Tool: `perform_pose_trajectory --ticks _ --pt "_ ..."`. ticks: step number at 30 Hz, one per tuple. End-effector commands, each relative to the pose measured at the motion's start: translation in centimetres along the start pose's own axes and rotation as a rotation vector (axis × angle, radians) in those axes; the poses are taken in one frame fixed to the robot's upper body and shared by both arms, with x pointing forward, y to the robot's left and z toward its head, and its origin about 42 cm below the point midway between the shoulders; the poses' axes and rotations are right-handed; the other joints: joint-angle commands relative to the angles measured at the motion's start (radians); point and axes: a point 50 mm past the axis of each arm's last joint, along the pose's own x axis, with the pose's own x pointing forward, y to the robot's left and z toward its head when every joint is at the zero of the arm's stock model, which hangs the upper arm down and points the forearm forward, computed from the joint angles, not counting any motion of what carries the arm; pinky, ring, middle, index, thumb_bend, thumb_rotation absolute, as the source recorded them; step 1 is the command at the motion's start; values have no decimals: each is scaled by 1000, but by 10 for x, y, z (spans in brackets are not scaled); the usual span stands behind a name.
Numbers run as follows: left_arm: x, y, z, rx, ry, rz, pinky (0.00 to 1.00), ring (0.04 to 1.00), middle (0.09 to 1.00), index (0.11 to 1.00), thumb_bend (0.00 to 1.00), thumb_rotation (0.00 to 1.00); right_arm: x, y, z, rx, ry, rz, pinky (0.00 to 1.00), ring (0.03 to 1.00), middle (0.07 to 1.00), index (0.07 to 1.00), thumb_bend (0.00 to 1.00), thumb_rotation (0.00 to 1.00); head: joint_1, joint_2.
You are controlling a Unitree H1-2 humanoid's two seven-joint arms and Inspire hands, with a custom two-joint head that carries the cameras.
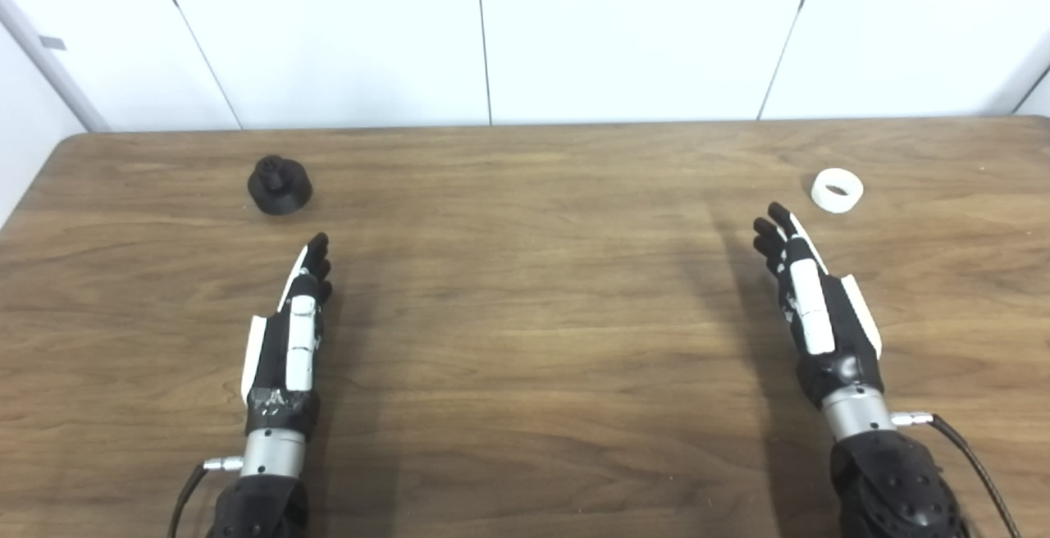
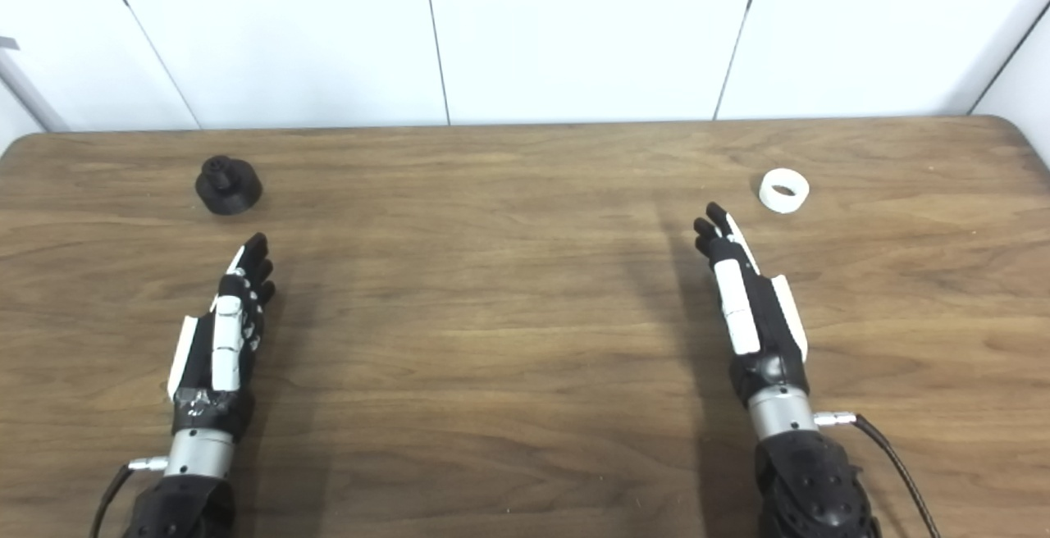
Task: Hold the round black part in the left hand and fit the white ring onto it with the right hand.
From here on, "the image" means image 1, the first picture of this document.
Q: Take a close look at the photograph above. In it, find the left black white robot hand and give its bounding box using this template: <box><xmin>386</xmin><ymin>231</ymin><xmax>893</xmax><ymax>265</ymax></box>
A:
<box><xmin>240</xmin><ymin>232</ymin><xmax>334</xmax><ymax>439</ymax></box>

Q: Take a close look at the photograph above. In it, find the grey wall corner strip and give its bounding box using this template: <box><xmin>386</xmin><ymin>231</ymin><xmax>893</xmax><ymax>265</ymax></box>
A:
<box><xmin>0</xmin><ymin>0</ymin><xmax>112</xmax><ymax>133</ymax></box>

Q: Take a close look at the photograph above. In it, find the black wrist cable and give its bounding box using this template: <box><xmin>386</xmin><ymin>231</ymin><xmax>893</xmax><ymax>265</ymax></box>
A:
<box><xmin>890</xmin><ymin>412</ymin><xmax>1023</xmax><ymax>538</ymax></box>
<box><xmin>168</xmin><ymin>456</ymin><xmax>245</xmax><ymax>538</ymax></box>

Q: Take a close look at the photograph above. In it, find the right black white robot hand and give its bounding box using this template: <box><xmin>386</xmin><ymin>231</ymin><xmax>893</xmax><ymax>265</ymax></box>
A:
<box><xmin>752</xmin><ymin>202</ymin><xmax>885</xmax><ymax>409</ymax></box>

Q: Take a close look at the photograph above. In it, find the round black part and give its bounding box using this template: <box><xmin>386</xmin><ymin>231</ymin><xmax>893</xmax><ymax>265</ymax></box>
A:
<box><xmin>247</xmin><ymin>155</ymin><xmax>314</xmax><ymax>217</ymax></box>

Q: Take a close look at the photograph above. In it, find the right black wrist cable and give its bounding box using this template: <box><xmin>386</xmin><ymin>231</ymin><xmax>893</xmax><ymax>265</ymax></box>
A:
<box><xmin>890</xmin><ymin>412</ymin><xmax>1023</xmax><ymax>538</ymax></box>

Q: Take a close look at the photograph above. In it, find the white ring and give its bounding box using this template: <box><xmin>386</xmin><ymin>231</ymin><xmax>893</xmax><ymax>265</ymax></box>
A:
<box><xmin>810</xmin><ymin>168</ymin><xmax>865</xmax><ymax>214</ymax></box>

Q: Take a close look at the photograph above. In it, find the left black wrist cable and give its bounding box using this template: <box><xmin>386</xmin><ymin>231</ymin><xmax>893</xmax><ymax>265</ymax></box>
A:
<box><xmin>168</xmin><ymin>456</ymin><xmax>245</xmax><ymax>538</ymax></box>

